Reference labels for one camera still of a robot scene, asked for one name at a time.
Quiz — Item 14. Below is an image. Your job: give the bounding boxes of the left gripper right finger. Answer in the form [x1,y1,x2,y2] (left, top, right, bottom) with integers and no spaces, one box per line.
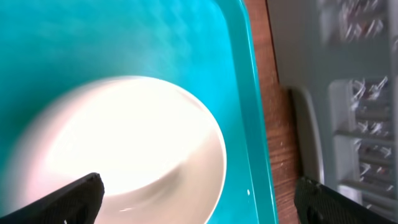
[294,177,395,224]

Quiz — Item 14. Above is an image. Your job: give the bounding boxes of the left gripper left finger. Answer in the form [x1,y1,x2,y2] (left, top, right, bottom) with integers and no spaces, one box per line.
[1,172,104,224]

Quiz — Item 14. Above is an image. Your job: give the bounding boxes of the pink bowl with peanuts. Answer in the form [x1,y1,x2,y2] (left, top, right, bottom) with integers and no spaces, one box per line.
[1,77,227,224]

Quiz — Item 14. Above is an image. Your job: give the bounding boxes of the grey dishwasher rack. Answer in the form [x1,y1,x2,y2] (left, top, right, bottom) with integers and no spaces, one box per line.
[267,0,397,222]

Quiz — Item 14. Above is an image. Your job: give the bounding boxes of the teal serving tray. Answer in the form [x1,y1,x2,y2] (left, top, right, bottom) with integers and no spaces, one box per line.
[1,0,278,223]

